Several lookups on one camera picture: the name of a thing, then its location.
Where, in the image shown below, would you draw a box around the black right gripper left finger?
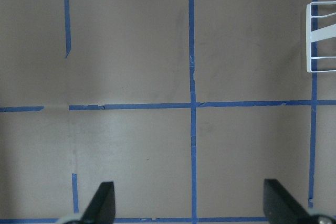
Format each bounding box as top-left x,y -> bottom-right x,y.
81,182 -> 116,224

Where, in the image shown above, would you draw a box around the white wire cup rack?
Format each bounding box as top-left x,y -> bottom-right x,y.
306,1 -> 335,73

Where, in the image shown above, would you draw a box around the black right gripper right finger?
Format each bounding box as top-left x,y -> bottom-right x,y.
263,179 -> 315,224

